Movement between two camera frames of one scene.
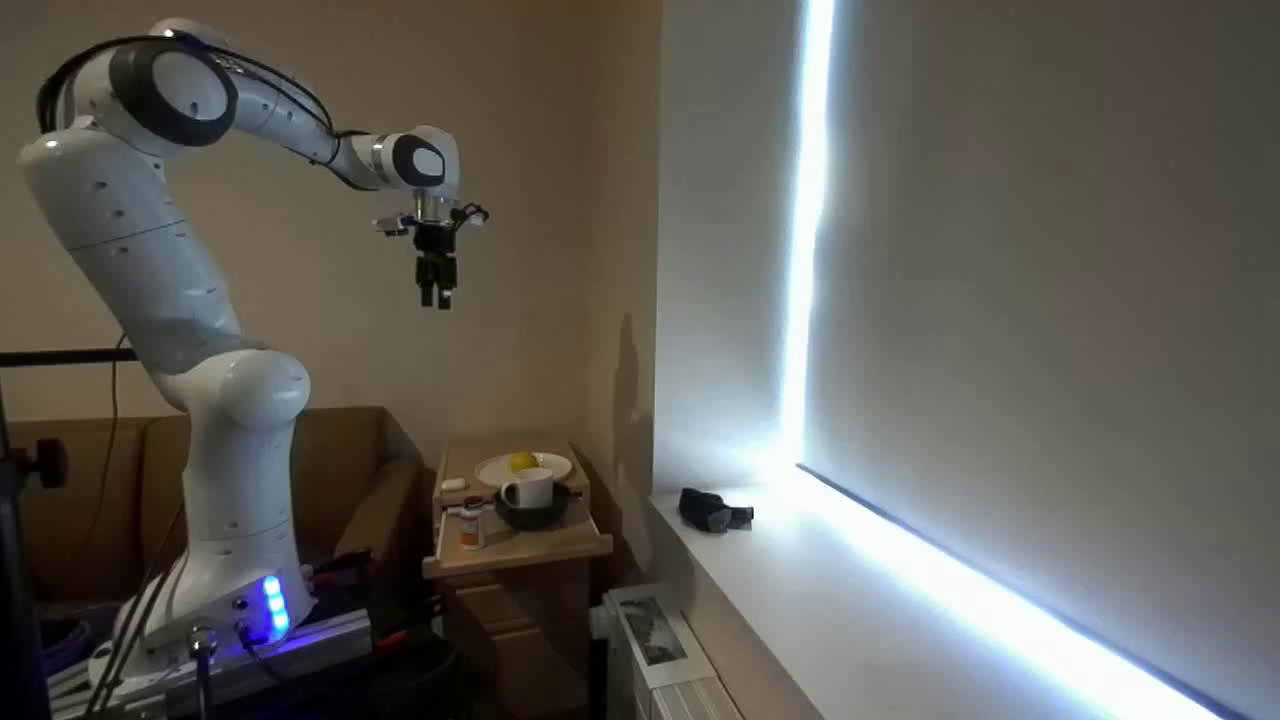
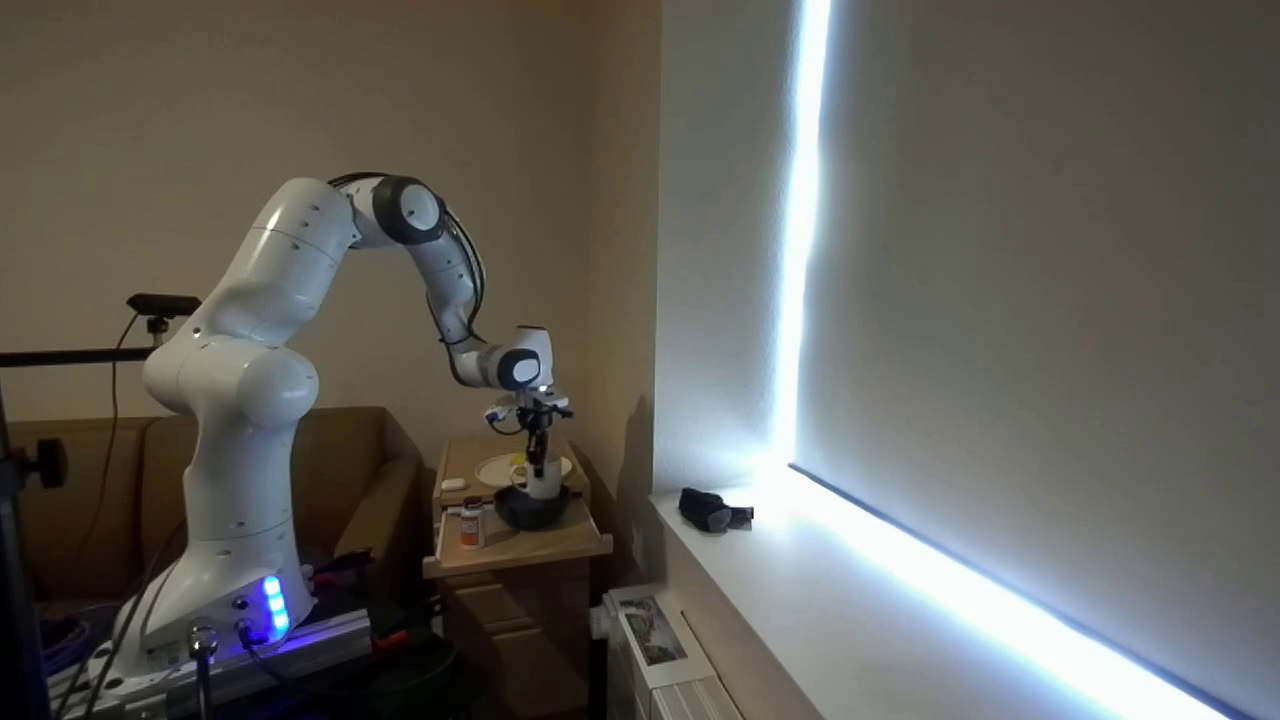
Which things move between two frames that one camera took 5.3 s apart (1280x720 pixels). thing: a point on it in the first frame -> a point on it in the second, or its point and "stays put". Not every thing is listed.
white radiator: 657,655 stays put
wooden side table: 523,598 stays put
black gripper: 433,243 -> 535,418
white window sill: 876,621 stays put
